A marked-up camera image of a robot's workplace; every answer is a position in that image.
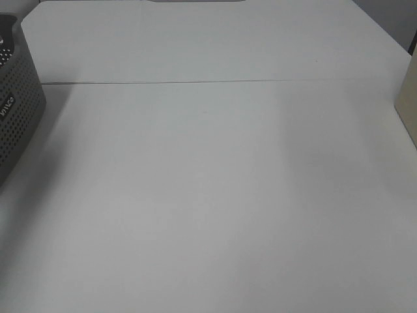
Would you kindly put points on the grey perforated plastic basket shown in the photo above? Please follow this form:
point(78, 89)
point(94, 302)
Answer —
point(22, 97)

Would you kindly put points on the beige box at right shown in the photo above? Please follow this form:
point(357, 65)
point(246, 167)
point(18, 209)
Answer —
point(405, 104)

